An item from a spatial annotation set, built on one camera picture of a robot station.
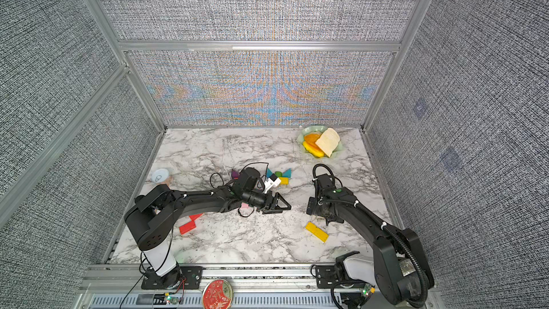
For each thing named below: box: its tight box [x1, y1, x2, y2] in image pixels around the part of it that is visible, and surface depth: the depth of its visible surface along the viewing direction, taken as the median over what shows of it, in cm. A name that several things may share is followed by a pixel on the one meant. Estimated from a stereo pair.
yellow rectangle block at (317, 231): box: [304, 221, 330, 243], surface depth 85 cm
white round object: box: [151, 168, 170, 184], surface depth 96 cm
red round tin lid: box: [201, 278, 234, 309], surface depth 69 cm
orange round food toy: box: [303, 133, 323, 151], surface depth 108 cm
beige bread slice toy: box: [315, 127, 341, 158], surface depth 105 cm
